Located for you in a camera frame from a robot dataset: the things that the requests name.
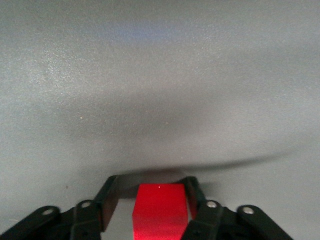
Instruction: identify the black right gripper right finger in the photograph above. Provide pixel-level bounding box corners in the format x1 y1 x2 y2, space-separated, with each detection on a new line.
183 176 295 240

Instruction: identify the red cube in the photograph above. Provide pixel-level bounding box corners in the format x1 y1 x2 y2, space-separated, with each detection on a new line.
131 183 189 240

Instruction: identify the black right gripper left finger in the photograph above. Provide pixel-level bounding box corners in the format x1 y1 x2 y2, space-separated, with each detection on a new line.
0 174 119 240

